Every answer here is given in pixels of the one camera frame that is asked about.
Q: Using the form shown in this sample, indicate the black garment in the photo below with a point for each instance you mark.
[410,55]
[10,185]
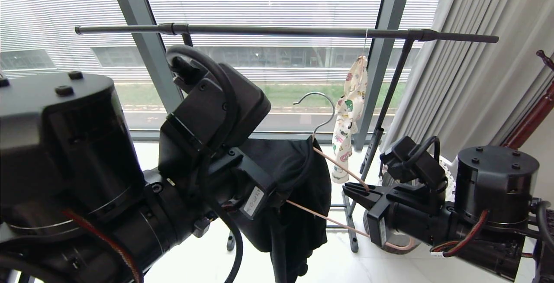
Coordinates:
[298,179]

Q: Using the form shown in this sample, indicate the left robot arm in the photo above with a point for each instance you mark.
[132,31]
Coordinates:
[65,153]

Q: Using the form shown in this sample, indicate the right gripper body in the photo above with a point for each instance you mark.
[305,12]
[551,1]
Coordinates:
[411,213]

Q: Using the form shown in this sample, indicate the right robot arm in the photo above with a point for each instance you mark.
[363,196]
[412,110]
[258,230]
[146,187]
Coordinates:
[497,179]

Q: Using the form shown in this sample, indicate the pink clothes hanger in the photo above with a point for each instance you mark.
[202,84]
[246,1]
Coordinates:
[342,168]
[364,43]

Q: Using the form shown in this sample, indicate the beige curtain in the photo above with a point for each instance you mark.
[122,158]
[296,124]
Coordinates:
[467,79]

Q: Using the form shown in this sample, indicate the cream printed garment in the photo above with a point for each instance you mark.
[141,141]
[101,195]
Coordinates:
[348,114]

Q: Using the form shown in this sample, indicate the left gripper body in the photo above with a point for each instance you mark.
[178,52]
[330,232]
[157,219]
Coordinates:
[242,188]

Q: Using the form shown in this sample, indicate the black clothes rack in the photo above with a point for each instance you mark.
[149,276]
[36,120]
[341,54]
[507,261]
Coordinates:
[281,30]

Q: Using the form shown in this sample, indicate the white laundry basket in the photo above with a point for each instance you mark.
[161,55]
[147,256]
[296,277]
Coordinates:
[449,179]

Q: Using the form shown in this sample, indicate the dark brown wooden coat stand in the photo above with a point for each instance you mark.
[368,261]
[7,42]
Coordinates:
[536,114]

